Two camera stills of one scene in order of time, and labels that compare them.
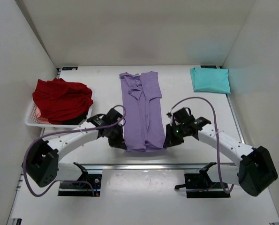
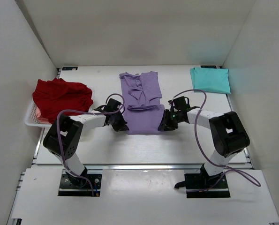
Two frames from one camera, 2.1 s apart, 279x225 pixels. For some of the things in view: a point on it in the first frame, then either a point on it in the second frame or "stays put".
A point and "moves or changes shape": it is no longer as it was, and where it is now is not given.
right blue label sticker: x=212 y=66 stays put
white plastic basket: x=31 y=119 stays put
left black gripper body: x=116 y=135 → x=118 y=122
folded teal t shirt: x=210 y=80 stays put
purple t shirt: x=144 y=128 moves or changes shape
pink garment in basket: x=41 y=119 stays put
